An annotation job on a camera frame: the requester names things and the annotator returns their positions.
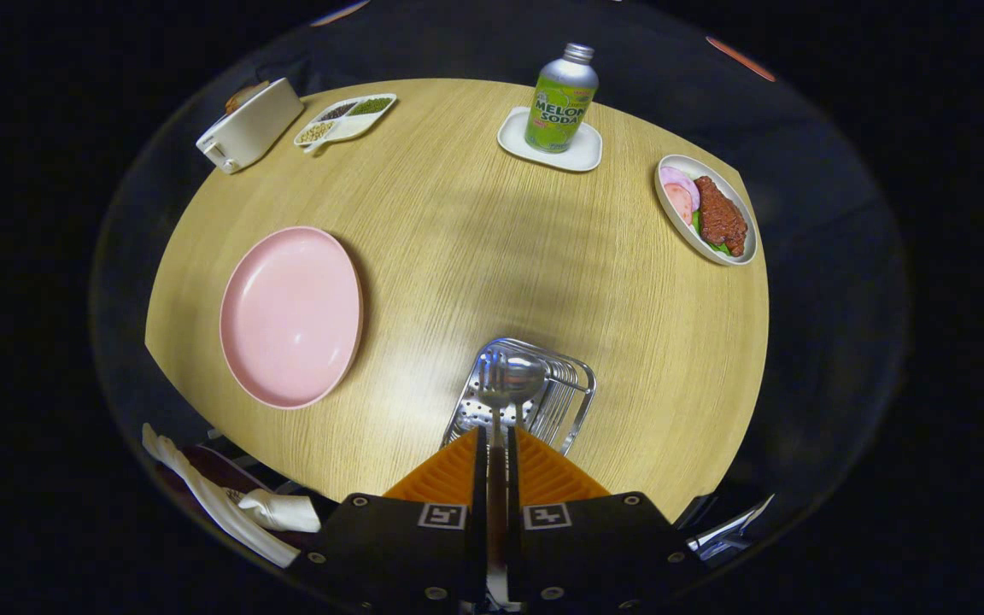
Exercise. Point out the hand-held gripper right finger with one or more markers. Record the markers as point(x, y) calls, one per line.
point(513, 478)

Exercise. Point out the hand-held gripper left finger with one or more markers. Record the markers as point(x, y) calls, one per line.
point(481, 478)

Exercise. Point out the pink round plate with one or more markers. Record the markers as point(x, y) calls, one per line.
point(291, 316)

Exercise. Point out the white oval bowl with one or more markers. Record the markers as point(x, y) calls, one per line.
point(661, 195)

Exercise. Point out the pink ham slices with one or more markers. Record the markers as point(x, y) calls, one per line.
point(678, 196)

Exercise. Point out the white square coaster tray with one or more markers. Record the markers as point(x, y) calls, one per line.
point(582, 159)

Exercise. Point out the brown meat piece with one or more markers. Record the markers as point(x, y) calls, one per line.
point(721, 218)

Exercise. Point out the white divided snack dish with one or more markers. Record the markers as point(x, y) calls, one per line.
point(355, 127)

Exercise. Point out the green soda bottle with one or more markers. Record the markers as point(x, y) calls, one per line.
point(560, 107)

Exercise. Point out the yellow soybeans pile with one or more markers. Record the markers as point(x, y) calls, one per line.
point(315, 131)

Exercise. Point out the green beans pile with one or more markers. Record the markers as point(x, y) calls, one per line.
point(371, 105)

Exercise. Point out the dark beans pile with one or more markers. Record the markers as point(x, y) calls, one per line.
point(338, 109)

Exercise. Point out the cream toaster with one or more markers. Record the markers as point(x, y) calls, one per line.
point(257, 124)

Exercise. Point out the toasted bread slice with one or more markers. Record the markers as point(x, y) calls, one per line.
point(244, 92)

